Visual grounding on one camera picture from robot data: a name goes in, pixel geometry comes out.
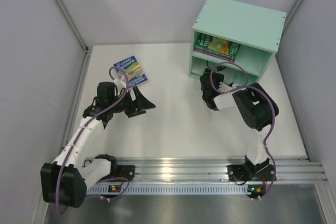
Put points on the perforated cable duct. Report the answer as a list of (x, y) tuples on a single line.
[(175, 189)]

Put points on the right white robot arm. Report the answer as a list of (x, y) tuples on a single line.
[(256, 107)]

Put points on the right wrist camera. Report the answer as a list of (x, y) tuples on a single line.
[(227, 88)]

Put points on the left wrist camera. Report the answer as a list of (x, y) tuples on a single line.
[(119, 83)]

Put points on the pale green booklet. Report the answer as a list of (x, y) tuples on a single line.
[(198, 66)]

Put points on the blue treehouse book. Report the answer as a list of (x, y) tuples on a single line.
[(135, 74)]

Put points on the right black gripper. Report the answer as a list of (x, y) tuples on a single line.
[(208, 87)]

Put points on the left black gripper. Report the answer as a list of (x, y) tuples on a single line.
[(135, 104)]

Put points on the green 104-storey treehouse book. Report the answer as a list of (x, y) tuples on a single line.
[(217, 45)]

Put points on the purple 117-storey treehouse book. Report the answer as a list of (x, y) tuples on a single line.
[(213, 54)]

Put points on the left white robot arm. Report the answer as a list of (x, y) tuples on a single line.
[(67, 178)]

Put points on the mint green wooden shelf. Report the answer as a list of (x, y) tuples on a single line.
[(256, 28)]

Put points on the aluminium mounting rail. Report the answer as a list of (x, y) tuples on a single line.
[(214, 170)]

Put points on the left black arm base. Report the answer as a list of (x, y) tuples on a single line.
[(125, 171)]

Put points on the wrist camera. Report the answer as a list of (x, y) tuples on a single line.
[(227, 88), (119, 83)]

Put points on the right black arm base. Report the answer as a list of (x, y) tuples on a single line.
[(249, 172)]

